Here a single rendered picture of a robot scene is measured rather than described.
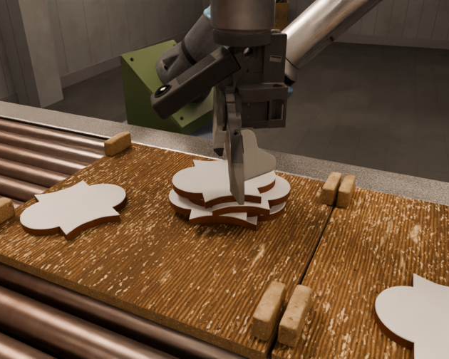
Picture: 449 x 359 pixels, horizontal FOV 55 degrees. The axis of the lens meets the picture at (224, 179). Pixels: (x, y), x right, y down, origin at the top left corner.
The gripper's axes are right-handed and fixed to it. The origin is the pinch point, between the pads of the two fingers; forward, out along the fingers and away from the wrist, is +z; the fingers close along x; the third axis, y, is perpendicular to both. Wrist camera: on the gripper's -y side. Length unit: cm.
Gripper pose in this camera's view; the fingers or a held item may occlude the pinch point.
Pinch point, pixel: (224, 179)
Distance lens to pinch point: 60.1
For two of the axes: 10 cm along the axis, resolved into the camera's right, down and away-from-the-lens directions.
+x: -1.9, -4.6, 8.7
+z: 0.0, 8.8, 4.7
